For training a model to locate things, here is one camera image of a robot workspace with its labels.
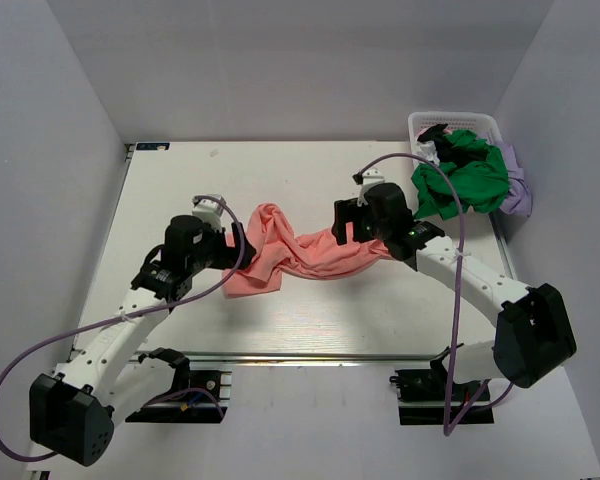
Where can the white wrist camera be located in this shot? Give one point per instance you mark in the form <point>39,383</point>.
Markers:
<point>209,210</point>
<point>366,180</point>

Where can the lavender t shirt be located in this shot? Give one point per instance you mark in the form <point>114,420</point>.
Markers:
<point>518,200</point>

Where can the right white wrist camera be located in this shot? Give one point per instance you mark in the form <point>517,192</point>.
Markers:
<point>366,180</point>

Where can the black t shirt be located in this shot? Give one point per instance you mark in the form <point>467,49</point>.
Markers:
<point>458,147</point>

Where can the blue table label sticker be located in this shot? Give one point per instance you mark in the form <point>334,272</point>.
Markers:
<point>152,146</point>

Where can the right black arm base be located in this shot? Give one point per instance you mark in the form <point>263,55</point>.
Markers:
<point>421,396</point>

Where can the salmon pink t shirt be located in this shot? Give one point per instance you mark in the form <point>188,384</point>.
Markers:
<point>280,252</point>

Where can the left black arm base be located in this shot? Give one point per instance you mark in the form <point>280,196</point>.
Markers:
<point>197,394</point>

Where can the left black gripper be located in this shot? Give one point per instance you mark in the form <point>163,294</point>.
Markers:
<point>230,255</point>

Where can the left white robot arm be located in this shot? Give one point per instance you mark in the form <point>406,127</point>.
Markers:
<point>74,412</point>

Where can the green t shirt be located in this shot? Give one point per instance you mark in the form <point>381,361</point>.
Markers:
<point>446,190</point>

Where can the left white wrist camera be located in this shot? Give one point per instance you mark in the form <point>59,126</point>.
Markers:
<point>209,210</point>

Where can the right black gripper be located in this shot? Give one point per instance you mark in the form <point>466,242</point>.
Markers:
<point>348,211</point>

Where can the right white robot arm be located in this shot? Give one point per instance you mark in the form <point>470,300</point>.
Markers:
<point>533,334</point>

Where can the white plastic laundry basket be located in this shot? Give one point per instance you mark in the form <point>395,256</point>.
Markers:
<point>482,124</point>

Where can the aluminium table edge rail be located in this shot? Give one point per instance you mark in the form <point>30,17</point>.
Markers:
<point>242,357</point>

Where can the white t shirt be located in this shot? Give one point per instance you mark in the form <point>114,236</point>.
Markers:
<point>428,151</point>

